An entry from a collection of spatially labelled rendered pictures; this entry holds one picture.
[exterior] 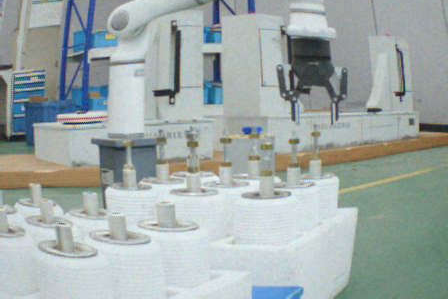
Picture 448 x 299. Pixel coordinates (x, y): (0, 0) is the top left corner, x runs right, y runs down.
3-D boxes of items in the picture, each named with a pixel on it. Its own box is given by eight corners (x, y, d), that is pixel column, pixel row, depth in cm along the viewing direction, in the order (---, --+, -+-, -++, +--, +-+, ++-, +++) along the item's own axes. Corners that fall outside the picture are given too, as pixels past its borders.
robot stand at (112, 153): (101, 250, 192) (89, 137, 190) (144, 248, 201) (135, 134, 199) (127, 262, 180) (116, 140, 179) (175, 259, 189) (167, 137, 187)
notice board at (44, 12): (27, 28, 737) (31, 0, 735) (60, 25, 767) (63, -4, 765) (28, 28, 735) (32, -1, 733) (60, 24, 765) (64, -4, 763)
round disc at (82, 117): (49, 124, 371) (49, 113, 371) (92, 121, 389) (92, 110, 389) (69, 125, 347) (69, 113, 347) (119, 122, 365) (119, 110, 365)
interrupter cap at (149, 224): (126, 228, 91) (125, 223, 91) (155, 222, 98) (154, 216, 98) (181, 236, 88) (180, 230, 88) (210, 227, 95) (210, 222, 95)
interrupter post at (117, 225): (105, 240, 82) (102, 212, 82) (116, 238, 84) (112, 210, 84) (122, 243, 81) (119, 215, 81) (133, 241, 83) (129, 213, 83)
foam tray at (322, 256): (95, 308, 129) (80, 226, 128) (183, 279, 164) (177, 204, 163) (285, 337, 113) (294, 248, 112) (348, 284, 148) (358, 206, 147)
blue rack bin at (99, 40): (70, 54, 674) (72, 33, 673) (101, 51, 698) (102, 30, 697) (93, 48, 635) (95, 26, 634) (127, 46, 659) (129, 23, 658)
